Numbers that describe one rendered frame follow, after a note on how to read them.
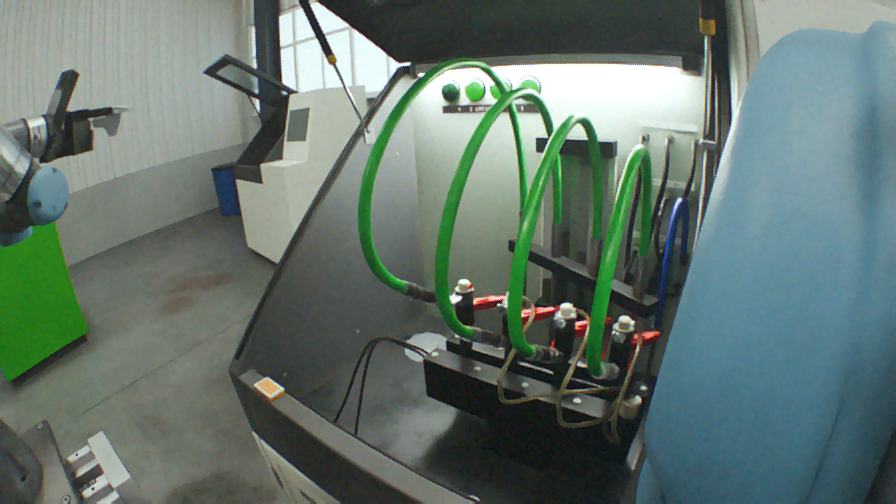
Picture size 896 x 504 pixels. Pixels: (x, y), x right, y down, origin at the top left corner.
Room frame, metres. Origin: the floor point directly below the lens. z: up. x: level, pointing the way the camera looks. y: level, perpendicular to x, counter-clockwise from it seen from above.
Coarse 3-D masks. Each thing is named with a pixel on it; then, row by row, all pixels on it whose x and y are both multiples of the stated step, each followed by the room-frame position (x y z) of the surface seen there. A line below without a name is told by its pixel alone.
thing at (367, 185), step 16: (448, 64) 0.55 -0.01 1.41; (464, 64) 0.58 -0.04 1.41; (480, 64) 0.61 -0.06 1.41; (432, 80) 0.52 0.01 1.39; (496, 80) 0.65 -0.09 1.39; (416, 96) 0.50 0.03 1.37; (400, 112) 0.47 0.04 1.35; (512, 112) 0.69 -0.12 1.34; (384, 128) 0.46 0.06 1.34; (512, 128) 0.71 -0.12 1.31; (384, 144) 0.45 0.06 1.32; (368, 160) 0.44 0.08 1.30; (368, 176) 0.43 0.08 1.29; (368, 192) 0.43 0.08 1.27; (368, 208) 0.42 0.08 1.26; (368, 224) 0.42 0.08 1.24; (368, 240) 0.42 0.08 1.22; (368, 256) 0.42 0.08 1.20; (384, 272) 0.43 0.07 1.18; (400, 288) 0.45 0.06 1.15
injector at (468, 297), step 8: (456, 288) 0.57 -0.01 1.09; (472, 288) 0.57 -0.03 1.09; (464, 296) 0.55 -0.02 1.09; (472, 296) 0.56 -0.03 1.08; (456, 304) 0.56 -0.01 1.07; (464, 304) 0.55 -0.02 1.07; (472, 304) 0.56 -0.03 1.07; (456, 312) 0.56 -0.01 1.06; (464, 312) 0.55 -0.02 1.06; (472, 312) 0.56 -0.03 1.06; (464, 320) 0.55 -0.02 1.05; (472, 320) 0.56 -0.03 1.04; (464, 344) 0.56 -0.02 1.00; (472, 344) 0.56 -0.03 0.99; (464, 352) 0.56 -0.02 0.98
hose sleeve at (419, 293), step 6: (408, 282) 0.47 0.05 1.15; (408, 288) 0.46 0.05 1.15; (414, 288) 0.47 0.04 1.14; (420, 288) 0.48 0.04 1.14; (402, 294) 0.46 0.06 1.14; (408, 294) 0.46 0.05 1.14; (414, 294) 0.47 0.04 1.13; (420, 294) 0.48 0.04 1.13; (426, 294) 0.49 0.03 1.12; (432, 294) 0.50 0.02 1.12; (420, 300) 0.48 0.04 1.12; (426, 300) 0.49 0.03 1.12; (432, 300) 0.49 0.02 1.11
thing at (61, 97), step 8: (64, 72) 0.54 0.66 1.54; (72, 72) 0.55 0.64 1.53; (64, 80) 0.53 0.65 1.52; (72, 80) 0.55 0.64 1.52; (56, 88) 0.53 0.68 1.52; (64, 88) 0.53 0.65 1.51; (72, 88) 0.55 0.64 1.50; (56, 96) 0.52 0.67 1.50; (64, 96) 0.53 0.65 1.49; (56, 104) 0.52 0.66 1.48; (64, 104) 0.53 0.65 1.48; (48, 112) 0.51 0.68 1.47; (56, 112) 0.51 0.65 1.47; (64, 112) 0.53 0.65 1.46; (56, 120) 0.51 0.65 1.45
